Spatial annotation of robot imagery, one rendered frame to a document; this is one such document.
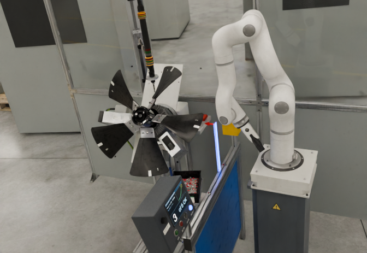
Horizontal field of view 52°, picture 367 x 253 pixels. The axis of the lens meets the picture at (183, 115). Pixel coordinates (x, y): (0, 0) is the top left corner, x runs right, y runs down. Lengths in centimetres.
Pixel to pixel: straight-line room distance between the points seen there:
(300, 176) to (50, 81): 339
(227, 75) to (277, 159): 52
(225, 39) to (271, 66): 24
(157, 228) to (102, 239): 184
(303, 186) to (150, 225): 82
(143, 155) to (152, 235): 79
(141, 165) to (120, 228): 121
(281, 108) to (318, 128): 104
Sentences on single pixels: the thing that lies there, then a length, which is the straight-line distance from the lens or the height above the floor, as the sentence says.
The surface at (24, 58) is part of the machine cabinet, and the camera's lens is 472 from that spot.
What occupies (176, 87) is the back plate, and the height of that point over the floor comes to 124.
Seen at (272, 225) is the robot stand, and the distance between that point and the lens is 218.
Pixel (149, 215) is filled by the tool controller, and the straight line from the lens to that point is 144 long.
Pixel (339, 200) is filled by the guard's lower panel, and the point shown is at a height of 20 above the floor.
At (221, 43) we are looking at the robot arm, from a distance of 176.
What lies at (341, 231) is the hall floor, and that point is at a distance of 317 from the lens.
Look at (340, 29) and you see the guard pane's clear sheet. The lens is 253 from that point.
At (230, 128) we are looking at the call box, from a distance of 234.
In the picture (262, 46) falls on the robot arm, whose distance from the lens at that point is 176.
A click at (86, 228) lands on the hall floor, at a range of 343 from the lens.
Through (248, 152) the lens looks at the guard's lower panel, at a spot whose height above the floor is 53.
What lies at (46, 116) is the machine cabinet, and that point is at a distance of 494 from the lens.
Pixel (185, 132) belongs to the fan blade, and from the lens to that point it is 210.
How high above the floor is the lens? 219
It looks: 27 degrees down
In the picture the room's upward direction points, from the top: 8 degrees counter-clockwise
